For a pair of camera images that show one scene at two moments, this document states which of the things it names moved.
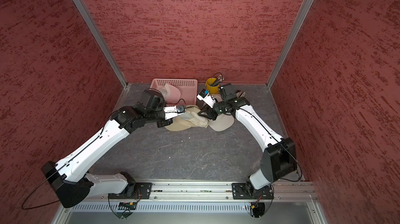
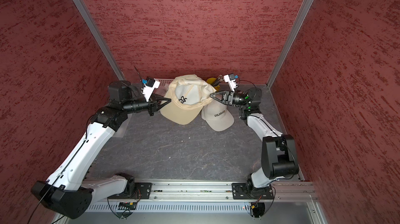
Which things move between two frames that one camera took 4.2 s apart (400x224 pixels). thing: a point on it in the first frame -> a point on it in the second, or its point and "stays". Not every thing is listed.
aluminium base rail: (168, 191) stays
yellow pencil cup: (213, 89) stays
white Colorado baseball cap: (222, 122) stays
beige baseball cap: (189, 119) -> (188, 94)
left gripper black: (164, 122) -> (157, 106)
